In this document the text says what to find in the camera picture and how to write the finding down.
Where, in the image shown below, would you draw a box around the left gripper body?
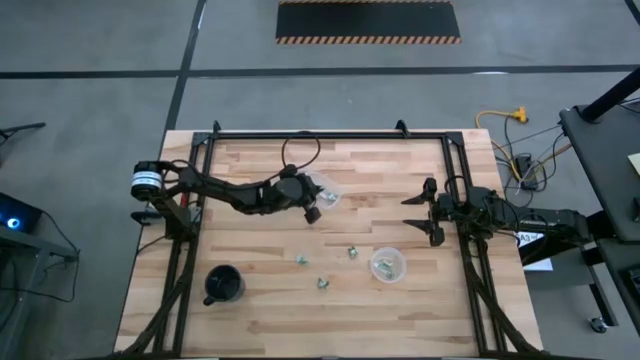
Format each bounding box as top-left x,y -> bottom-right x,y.
268,175 -> 315,214

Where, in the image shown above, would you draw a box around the black mat hazard stripes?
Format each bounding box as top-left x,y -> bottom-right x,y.
274,0 -> 462,45

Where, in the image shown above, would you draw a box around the black equipment stand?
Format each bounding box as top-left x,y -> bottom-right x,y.
0,229 -> 81,360

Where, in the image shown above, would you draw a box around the black pole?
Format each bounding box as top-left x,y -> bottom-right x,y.
579,67 -> 640,124

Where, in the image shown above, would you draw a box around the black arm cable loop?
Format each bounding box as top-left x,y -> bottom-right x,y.
279,132 -> 322,176

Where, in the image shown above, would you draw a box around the yellow extension cord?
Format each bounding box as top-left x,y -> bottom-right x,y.
474,105 -> 530,171

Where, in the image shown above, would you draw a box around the white paper sheet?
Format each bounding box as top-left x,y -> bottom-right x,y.
522,257 -> 555,273

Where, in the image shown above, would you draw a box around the black table frame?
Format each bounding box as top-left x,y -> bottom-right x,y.
119,119 -> 546,359

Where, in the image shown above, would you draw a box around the round clear plastic bowl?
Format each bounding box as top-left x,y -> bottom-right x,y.
369,246 -> 408,285

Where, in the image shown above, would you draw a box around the black desk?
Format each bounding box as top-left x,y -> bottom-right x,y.
558,102 -> 640,336

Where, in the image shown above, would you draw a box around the black power adapter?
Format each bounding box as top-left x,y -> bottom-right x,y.
514,153 -> 539,191

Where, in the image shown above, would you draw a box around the oblong clear plastic container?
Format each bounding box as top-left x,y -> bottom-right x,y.
302,169 -> 344,211

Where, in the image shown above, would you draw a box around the black computer blue light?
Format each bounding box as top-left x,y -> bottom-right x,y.
0,192 -> 44,235

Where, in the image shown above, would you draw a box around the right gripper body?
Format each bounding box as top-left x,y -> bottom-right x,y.
432,192 -> 471,226

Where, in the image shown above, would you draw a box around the white printed label sheet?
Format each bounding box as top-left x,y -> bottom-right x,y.
516,230 -> 546,250

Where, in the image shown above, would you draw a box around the black tripod leg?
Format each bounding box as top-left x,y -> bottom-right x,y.
0,122 -> 47,142

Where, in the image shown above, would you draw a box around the black mug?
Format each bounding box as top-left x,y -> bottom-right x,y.
202,263 -> 246,307

